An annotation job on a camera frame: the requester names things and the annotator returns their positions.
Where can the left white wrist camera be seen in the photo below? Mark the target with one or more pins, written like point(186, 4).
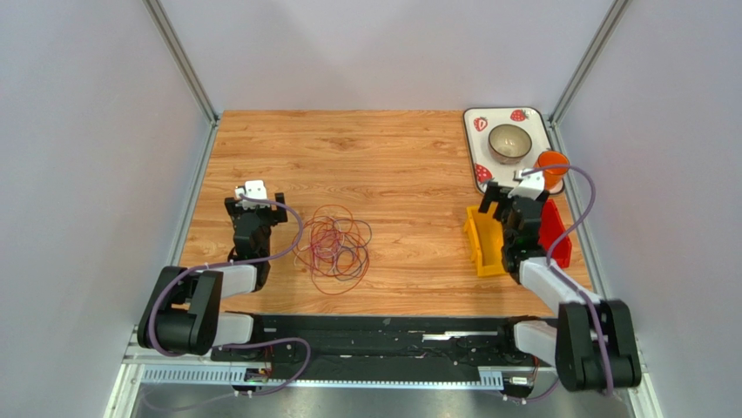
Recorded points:
point(252, 189)

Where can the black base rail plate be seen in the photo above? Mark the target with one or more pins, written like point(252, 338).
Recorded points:
point(385, 348)

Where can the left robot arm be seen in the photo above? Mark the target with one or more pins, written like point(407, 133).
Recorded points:
point(183, 313)

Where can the beige ceramic bowl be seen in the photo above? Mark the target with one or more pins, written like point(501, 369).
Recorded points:
point(509, 144)

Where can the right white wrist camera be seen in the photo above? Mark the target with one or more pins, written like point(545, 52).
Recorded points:
point(531, 184)

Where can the red plastic bin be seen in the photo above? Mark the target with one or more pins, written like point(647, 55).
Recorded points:
point(552, 227)

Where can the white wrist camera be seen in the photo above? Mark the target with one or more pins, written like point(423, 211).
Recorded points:
point(252, 189)
point(531, 184)

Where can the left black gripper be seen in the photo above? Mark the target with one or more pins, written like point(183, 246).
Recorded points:
point(230, 204)

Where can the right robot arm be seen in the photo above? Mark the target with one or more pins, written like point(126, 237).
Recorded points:
point(593, 345)

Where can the strawberry pattern tray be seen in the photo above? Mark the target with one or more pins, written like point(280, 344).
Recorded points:
point(478, 122)

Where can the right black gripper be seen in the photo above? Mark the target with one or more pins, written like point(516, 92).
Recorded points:
point(509, 200)

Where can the yellow plastic bin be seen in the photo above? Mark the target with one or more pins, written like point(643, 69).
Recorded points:
point(485, 237)

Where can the orange mug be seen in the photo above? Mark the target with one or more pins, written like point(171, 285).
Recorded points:
point(555, 165)

